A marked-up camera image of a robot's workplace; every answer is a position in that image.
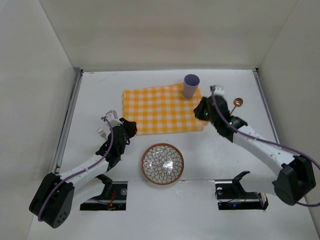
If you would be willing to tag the aluminium table rail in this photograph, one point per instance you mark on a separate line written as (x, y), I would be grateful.
(266, 107)
(62, 141)

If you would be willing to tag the right aluminium table rail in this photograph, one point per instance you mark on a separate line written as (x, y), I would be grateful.
(266, 107)

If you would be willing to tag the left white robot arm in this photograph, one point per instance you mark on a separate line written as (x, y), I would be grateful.
(56, 195)

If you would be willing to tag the floral patterned ceramic plate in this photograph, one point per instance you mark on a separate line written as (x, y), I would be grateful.
(162, 164)

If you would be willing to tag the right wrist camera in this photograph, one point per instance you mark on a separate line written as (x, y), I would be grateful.
(217, 90)

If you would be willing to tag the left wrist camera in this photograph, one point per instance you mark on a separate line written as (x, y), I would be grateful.
(112, 118)

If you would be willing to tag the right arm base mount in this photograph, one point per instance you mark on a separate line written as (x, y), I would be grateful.
(230, 197)

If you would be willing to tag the lavender plastic cup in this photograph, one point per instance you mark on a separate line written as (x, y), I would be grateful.
(190, 85)

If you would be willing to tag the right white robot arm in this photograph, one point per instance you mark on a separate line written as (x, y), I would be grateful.
(293, 175)

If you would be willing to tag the copper spoon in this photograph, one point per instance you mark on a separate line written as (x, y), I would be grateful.
(238, 102)

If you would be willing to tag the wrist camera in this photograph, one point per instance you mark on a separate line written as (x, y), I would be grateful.
(217, 90)
(112, 118)

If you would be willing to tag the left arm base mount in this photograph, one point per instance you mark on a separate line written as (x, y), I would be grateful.
(112, 198)

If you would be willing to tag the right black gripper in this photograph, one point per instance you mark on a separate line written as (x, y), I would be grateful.
(200, 111)

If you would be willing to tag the left aluminium table rail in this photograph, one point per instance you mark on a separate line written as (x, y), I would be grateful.
(62, 141)

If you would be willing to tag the yellow checkered cloth napkin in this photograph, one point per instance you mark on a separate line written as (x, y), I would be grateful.
(162, 110)

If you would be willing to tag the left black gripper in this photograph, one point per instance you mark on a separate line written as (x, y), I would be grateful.
(127, 128)

